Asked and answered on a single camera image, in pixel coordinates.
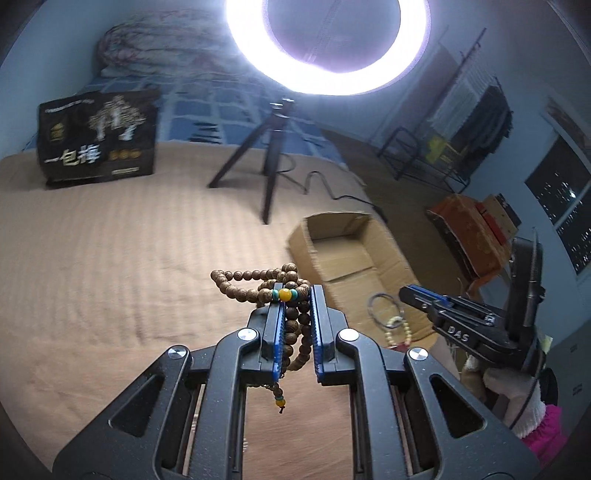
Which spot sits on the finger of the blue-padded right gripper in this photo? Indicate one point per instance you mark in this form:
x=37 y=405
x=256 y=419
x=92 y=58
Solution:
x=425 y=299

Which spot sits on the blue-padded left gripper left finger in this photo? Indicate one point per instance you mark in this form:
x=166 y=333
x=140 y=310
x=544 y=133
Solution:
x=183 y=416

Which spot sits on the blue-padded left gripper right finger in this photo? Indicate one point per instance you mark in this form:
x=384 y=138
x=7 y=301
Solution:
x=411 y=418

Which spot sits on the dark blue bangle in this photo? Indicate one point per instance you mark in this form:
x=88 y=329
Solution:
x=386 y=311

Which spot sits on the plush toy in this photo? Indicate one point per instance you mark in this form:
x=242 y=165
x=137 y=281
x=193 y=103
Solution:
x=525 y=411

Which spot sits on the orange covered furniture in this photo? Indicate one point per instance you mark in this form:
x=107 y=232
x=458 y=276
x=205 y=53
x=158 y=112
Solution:
x=458 y=217

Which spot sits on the cardboard box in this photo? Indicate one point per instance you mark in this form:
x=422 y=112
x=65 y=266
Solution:
x=353 y=256

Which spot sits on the black clothes rack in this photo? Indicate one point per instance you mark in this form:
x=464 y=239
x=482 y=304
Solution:
x=470 y=111

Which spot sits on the blue checked bedsheet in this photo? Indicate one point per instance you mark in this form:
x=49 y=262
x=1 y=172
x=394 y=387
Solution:
x=221 y=111

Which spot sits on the black snack bag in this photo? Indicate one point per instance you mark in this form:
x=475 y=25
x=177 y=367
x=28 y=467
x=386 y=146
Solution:
x=96 y=137

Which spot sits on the folded floral quilt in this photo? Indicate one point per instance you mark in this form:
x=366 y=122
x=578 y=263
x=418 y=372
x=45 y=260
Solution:
x=177 y=43

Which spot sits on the white ring light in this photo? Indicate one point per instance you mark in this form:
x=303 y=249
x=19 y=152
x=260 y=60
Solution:
x=331 y=48

